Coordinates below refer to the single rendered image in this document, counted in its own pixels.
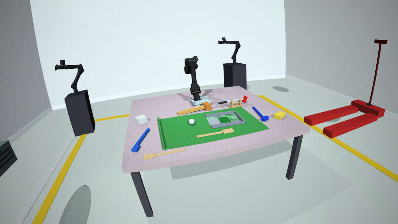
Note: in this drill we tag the yellow rectangular block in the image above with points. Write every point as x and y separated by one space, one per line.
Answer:
279 115

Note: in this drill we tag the green flat mat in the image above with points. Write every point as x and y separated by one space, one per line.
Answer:
177 132

